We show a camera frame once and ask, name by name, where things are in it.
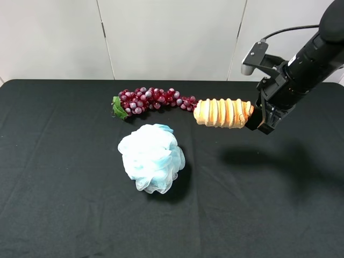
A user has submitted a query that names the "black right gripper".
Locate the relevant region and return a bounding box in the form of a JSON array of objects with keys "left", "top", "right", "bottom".
[{"left": 245, "top": 61, "right": 320, "bottom": 134}]

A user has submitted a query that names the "ridged tan bread loaf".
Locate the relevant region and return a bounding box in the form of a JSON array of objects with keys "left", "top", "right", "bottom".
[{"left": 193, "top": 98, "right": 254, "bottom": 128}]

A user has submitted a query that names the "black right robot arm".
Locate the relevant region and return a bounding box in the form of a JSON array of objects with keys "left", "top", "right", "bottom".
[{"left": 241, "top": 1, "right": 343, "bottom": 134}]

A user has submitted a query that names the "blue white mesh bath sponge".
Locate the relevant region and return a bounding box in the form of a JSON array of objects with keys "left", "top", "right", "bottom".
[{"left": 118, "top": 124, "right": 185, "bottom": 194}]

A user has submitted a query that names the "red artificial grape bunch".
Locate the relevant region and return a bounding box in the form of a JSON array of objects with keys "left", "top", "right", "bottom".
[{"left": 111, "top": 87, "right": 198, "bottom": 120}]

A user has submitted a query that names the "black tablecloth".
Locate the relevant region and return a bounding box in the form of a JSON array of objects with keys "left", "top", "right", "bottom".
[{"left": 1, "top": 80, "right": 343, "bottom": 257}]

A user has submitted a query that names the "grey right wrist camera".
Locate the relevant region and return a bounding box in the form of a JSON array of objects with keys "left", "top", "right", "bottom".
[{"left": 241, "top": 40, "right": 268, "bottom": 76}]

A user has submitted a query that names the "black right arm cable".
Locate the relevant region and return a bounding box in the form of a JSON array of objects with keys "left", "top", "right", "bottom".
[{"left": 260, "top": 25, "right": 320, "bottom": 43}]

